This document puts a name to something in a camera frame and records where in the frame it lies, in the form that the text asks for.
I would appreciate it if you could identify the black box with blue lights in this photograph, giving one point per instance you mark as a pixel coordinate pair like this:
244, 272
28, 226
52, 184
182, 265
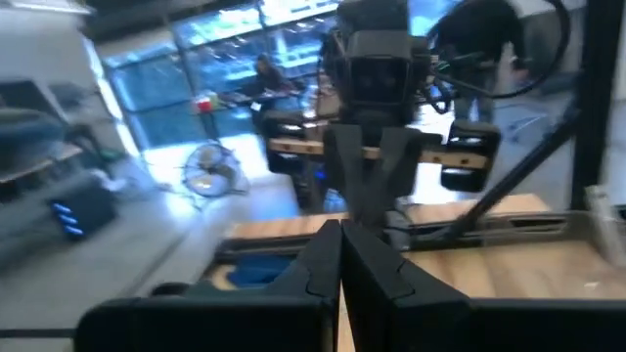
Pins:
83, 210

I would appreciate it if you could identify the person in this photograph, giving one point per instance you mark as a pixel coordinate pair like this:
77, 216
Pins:
268, 75
479, 34

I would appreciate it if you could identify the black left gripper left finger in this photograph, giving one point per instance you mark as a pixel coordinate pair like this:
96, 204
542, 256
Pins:
244, 322

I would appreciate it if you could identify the blue cloth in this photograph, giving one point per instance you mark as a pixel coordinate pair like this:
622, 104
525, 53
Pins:
256, 271

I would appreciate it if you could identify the round floor fan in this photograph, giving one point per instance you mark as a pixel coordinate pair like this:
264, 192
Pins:
210, 171

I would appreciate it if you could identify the red cup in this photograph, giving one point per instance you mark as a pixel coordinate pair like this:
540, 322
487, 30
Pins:
204, 104

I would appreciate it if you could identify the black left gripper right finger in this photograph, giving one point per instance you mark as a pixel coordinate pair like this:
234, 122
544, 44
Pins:
440, 322

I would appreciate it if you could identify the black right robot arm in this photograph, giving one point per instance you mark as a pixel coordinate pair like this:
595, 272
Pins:
371, 12

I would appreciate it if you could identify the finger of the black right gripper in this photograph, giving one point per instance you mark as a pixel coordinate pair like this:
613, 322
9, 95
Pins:
393, 166
344, 166

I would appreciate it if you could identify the grey storage shelf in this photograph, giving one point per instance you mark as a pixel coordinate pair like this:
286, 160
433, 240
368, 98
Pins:
29, 132

